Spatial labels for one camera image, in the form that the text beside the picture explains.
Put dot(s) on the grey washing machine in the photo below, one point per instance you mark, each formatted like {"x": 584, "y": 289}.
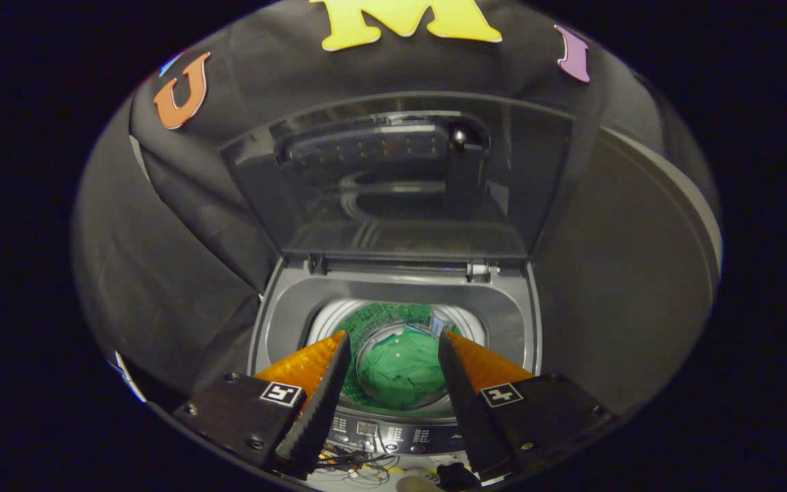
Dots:
{"x": 284, "y": 301}

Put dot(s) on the black backdrop cloth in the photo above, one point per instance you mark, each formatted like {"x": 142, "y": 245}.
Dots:
{"x": 182, "y": 239}

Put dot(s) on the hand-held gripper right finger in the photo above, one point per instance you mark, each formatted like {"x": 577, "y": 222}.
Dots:
{"x": 465, "y": 410}

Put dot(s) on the dark washing machine lid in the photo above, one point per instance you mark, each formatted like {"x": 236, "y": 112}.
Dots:
{"x": 393, "y": 184}

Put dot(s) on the green polo shirt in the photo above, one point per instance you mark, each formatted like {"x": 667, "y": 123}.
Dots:
{"x": 400, "y": 372}

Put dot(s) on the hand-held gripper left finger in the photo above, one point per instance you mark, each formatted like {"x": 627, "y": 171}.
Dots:
{"x": 322, "y": 410}

